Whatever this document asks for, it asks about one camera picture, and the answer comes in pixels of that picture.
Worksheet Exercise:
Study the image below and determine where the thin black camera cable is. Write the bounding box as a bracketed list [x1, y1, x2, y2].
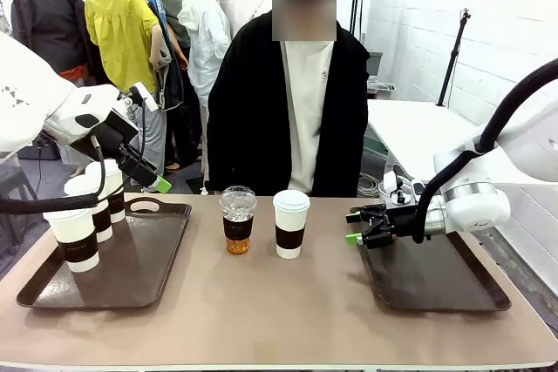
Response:
[126, 99, 149, 181]

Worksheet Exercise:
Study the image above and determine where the person right forearm black sleeve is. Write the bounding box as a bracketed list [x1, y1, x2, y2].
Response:
[207, 136, 245, 197]

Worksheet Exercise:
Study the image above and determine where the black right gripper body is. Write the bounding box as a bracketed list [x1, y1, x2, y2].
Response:
[385, 205, 427, 241]

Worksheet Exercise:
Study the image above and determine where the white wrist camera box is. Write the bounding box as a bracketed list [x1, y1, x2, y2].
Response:
[129, 81, 160, 112]
[378, 170, 426, 207]

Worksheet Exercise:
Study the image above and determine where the black case on floor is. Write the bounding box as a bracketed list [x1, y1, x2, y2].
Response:
[17, 132, 62, 162]

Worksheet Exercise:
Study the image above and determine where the green storage box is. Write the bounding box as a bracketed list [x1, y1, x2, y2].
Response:
[362, 125, 389, 158]

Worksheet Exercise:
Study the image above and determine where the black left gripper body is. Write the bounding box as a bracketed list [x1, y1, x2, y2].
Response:
[71, 110, 140, 168]

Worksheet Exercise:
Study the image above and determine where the white side table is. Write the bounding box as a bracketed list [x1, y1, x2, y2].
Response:
[367, 98, 558, 186]

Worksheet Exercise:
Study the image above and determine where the person in black jacket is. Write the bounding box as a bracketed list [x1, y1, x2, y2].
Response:
[207, 0, 371, 198]

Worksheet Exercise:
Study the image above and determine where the clear iced cup black sleeve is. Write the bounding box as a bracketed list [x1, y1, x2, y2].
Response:
[218, 185, 258, 255]

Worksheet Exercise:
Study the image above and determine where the white paper cup black sleeve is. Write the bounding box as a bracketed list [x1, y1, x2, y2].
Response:
[64, 174, 113, 243]
[272, 189, 311, 260]
[85, 158, 126, 224]
[42, 207, 100, 274]

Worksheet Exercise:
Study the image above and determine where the dark brown plastic serving tray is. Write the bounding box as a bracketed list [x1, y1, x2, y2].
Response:
[16, 196, 193, 310]
[357, 227, 512, 313]

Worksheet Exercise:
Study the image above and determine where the white coiled cable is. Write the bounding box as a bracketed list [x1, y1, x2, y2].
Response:
[357, 171, 385, 198]

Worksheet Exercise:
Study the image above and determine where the black tripod stand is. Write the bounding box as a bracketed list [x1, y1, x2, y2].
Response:
[437, 8, 473, 107]

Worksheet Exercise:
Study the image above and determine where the person left forearm black sleeve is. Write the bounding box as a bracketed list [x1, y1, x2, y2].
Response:
[324, 136, 371, 198]

